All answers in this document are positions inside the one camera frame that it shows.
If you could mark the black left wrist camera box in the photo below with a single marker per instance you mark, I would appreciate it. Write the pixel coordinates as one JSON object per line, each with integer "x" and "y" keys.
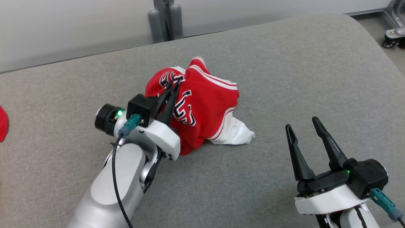
{"x": 142, "y": 107}

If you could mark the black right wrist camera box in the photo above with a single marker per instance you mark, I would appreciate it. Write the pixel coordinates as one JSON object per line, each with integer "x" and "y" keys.
{"x": 367, "y": 179}

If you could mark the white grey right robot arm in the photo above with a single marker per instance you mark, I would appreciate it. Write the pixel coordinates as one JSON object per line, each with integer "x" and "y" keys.
{"x": 351, "y": 220}

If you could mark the red white jersey shirt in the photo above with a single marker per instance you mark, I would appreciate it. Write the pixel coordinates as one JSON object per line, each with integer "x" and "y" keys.
{"x": 212, "y": 104}

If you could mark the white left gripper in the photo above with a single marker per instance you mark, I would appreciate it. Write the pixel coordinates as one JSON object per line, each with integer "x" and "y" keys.
{"x": 161, "y": 136}

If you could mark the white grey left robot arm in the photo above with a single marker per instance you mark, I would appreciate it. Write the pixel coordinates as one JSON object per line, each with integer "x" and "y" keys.
{"x": 120, "y": 190}

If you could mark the grey partition post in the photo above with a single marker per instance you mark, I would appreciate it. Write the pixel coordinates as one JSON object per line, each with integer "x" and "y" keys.
{"x": 164, "y": 19}

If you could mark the grey wheeled frame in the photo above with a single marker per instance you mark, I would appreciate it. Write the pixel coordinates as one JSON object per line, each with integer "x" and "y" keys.
{"x": 395, "y": 28}

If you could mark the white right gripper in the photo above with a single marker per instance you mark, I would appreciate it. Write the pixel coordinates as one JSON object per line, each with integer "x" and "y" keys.
{"x": 329, "y": 201}

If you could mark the red white shorts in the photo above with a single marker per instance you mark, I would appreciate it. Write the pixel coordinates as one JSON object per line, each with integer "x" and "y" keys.
{"x": 2, "y": 123}

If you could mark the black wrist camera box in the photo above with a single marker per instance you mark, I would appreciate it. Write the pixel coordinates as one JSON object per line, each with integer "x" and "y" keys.
{"x": 367, "y": 179}
{"x": 142, "y": 107}

